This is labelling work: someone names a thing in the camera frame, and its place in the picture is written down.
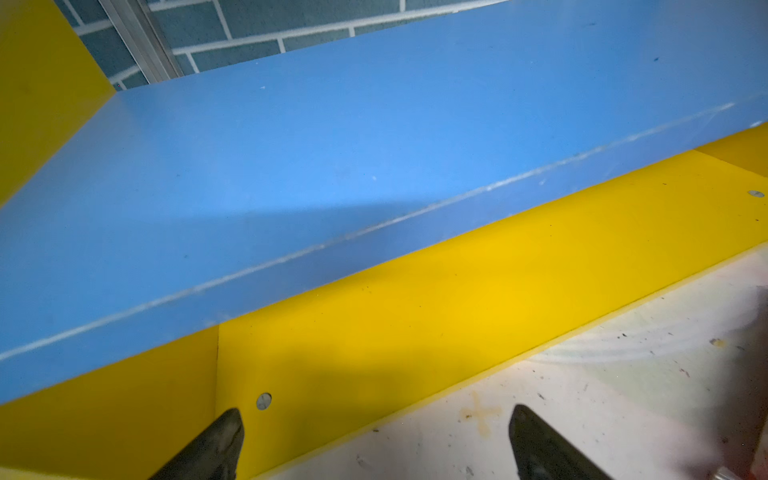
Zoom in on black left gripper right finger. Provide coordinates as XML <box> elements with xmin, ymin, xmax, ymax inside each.
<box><xmin>508</xmin><ymin>404</ymin><xmax>611</xmax><ymax>480</ymax></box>

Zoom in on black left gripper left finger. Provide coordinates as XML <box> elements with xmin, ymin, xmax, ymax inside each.
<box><xmin>150</xmin><ymin>408</ymin><xmax>245</xmax><ymax>480</ymax></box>

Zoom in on yellow shelf with coloured boards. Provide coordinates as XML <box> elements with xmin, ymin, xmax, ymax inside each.
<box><xmin>1</xmin><ymin>1</ymin><xmax>767</xmax><ymax>479</ymax></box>

